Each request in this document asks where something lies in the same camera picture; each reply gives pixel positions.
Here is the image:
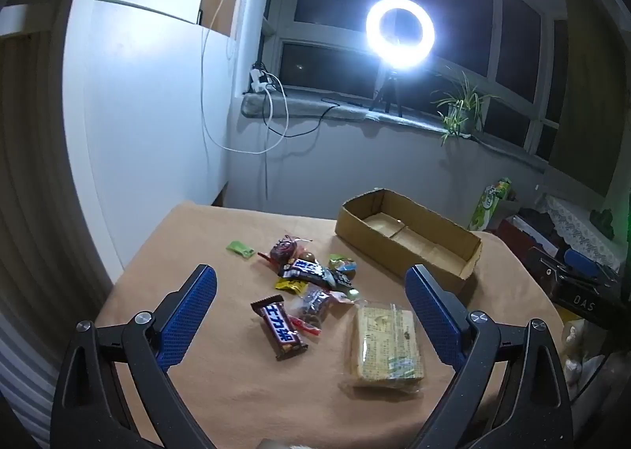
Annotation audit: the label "potted spider plant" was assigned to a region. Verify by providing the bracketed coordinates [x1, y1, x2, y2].
[430, 71, 499, 147]

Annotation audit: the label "green lid jelly cup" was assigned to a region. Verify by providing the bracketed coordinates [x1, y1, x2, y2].
[329, 253, 357, 275]

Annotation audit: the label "green candy packet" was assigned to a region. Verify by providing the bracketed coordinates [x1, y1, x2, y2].
[226, 241, 257, 259]

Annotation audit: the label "red dates snack bag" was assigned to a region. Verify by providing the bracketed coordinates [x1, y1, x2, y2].
[257, 234, 311, 268]

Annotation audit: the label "yellow snack packet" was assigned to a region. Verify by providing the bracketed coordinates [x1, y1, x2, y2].
[275, 278, 308, 296]

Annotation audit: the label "power strip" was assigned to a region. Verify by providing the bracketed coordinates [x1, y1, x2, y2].
[249, 65, 269, 93]

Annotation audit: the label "red box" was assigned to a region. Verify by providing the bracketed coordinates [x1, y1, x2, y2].
[494, 215, 559, 261]

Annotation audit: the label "clear bag dark candies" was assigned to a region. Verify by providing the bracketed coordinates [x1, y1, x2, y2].
[288, 283, 354, 337]

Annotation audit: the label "brown jelly cup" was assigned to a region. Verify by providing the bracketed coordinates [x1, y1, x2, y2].
[299, 251, 317, 263]

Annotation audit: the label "white lace cloth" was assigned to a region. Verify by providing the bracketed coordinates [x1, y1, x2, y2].
[536, 194, 625, 271]

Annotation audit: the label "cardboard box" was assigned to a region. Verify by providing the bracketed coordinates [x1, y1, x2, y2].
[335, 188, 482, 294]

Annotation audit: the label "black cable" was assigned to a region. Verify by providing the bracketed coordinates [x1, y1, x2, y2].
[256, 59, 342, 139]

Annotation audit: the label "biscuit pack clear wrapper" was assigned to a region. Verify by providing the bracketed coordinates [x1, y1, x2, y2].
[347, 301, 425, 395]

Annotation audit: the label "ring light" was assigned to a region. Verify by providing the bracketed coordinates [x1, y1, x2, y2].
[366, 0, 435, 71]

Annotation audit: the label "brown snickers bar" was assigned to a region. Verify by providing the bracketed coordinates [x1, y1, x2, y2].
[250, 294, 308, 360]

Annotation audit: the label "grey windowsill cloth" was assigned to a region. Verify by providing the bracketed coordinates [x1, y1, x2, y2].
[239, 86, 549, 169]

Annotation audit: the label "black tripod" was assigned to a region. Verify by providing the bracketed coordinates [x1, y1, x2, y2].
[369, 70, 403, 118]

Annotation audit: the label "peach table cloth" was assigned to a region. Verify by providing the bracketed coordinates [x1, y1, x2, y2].
[93, 200, 568, 449]

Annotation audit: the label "white cable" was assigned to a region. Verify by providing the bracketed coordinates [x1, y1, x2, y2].
[199, 0, 290, 155]

